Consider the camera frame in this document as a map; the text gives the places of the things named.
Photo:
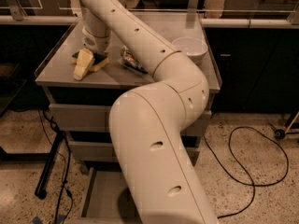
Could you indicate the top drawer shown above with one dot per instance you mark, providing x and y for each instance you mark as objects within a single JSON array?
[{"x": 94, "y": 118}]

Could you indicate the grey drawer cabinet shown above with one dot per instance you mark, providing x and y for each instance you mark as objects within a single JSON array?
[{"x": 104, "y": 87}]

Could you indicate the open bottom drawer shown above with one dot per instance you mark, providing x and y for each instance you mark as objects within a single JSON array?
[{"x": 106, "y": 200}]

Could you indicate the black caster wheel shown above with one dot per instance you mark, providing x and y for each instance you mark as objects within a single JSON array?
[{"x": 279, "y": 134}]

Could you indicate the crushed soda can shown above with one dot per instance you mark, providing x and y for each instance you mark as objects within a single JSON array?
[{"x": 130, "y": 61}]

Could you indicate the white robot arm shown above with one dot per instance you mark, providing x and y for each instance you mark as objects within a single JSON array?
[{"x": 145, "y": 123}]

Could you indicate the white bowl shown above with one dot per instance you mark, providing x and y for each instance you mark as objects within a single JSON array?
[{"x": 194, "y": 48}]

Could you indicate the black table leg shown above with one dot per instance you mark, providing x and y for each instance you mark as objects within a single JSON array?
[{"x": 40, "y": 191}]

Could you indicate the middle drawer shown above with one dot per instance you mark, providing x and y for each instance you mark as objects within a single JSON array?
[{"x": 93, "y": 151}]

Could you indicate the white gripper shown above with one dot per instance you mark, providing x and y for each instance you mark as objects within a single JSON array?
[{"x": 94, "y": 43}]

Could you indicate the green and yellow sponge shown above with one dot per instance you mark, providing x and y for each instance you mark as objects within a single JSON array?
[{"x": 100, "y": 61}]

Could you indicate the white rail bar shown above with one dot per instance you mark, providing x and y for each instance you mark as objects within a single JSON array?
[{"x": 209, "y": 23}]

